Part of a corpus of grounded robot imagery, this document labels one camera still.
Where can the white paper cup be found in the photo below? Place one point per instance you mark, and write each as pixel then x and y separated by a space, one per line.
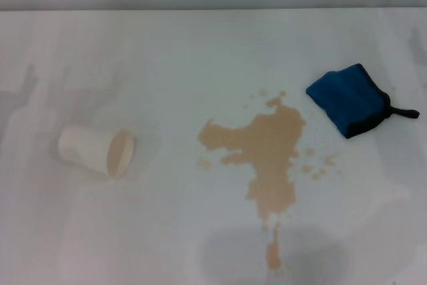
pixel 86 149

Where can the blue rag with black edge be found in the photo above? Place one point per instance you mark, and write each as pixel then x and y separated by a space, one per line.
pixel 347 98

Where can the brown water stain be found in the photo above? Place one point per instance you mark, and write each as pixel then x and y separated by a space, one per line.
pixel 270 145

